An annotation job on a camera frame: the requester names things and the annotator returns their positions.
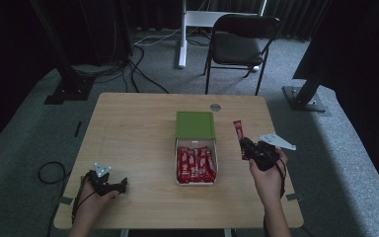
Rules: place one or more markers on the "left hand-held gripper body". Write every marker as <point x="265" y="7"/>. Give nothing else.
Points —
<point x="100" y="182"/>

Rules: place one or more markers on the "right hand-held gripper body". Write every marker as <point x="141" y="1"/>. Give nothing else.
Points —
<point x="266" y="154"/>

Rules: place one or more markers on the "red snack packet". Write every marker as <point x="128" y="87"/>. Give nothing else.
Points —
<point x="239" y="130"/>

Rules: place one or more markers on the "row of red packets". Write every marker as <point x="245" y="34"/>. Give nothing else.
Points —
<point x="195" y="164"/>

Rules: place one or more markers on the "person's left hand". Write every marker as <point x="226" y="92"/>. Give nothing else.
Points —
<point x="90" y="205"/>

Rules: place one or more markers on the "person's right hand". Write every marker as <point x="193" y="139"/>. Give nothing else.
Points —
<point x="269" y="184"/>

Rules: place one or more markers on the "grey tape piece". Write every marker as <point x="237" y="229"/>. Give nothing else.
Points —
<point x="65" y="200"/>
<point x="295" y="197"/>

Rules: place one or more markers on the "white table leg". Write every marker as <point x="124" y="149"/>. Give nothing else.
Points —
<point x="124" y="233"/>
<point x="227" y="233"/>

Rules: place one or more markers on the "grey round table grommet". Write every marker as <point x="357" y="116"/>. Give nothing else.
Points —
<point x="215" y="107"/>

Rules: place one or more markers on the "black tape strip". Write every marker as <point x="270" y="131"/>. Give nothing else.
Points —
<point x="78" y="129"/>

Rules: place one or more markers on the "black metal stand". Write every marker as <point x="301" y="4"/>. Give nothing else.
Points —
<point x="69" y="89"/>
<point x="304" y="98"/>

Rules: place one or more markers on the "black folding chair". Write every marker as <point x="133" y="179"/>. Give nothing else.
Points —
<point x="235" y="46"/>

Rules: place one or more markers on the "dark curtain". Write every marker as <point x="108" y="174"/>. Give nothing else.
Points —
<point x="358" y="42"/>

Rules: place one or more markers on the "white desk frame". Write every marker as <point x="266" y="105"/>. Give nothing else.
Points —
<point x="190" y="18"/>

